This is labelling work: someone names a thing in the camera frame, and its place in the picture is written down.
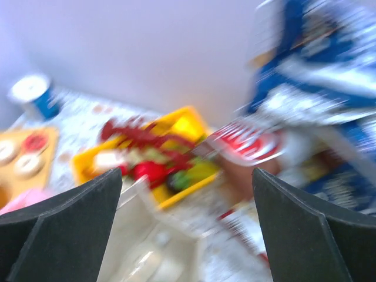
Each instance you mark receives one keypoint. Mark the white glazed donut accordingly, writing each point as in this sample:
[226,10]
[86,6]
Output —
[9,151]
[28,165]

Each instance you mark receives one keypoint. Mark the toilet paper roll pack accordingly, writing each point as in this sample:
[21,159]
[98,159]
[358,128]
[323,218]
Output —
[34,94]

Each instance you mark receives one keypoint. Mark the blue Doritos chips bag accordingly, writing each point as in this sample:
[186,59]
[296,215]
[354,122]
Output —
[323,68]

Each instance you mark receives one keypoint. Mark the beige canvas tote bag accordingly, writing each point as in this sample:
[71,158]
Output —
[147,244]

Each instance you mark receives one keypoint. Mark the blue Kettle chips bag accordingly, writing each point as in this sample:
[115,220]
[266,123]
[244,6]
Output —
[344,172]

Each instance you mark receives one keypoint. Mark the white wire shelf rack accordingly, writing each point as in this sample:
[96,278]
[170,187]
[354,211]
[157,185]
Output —
[266,32]

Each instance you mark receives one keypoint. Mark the orange donut tray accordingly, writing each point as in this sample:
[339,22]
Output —
[12,185]

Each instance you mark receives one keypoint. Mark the brown Chula chips bag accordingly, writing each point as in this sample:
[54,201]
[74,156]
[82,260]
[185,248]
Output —
[241,147]

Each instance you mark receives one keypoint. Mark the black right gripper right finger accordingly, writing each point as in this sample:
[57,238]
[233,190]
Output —
[310,239]

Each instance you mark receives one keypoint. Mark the red toy chili pepper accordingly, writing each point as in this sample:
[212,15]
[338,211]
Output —
[155,173]

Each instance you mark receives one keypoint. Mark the red toy lobster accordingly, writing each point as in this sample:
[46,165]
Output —
[141,136]

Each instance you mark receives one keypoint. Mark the pink plastic bag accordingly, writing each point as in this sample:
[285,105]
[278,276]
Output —
[25,199]

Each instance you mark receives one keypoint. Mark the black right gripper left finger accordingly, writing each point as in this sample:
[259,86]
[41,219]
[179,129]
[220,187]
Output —
[63,238]

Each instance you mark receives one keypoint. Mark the red strawberry donut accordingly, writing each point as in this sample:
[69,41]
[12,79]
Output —
[35,142]

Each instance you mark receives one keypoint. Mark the yellow food tray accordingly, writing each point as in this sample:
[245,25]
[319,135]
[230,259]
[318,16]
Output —
[179,184]

